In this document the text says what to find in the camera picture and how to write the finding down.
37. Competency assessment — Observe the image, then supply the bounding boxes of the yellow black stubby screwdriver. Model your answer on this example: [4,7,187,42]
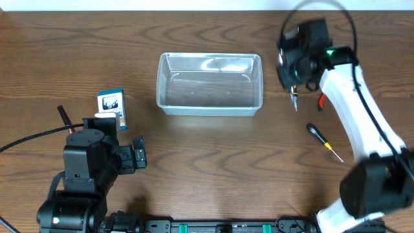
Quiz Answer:
[289,85,298,111]

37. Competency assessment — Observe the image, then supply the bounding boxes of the clear plastic container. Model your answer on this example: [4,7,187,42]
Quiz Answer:
[157,52,263,117]

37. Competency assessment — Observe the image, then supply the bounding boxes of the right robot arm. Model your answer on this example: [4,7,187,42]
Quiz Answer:
[277,19,413,232]

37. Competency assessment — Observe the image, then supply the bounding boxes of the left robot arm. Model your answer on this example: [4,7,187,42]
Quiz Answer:
[37,117,147,232]

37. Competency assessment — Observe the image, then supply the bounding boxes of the blue white screwdriver box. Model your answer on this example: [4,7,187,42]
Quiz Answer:
[97,88,127,131]

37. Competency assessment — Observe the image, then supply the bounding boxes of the black yellow precision screwdriver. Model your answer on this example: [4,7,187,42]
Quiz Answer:
[306,123,344,162]

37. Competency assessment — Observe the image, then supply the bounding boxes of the red handled pliers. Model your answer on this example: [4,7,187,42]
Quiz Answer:
[318,93,326,111]

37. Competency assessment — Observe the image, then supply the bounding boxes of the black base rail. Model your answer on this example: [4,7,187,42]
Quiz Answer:
[96,210,320,233]

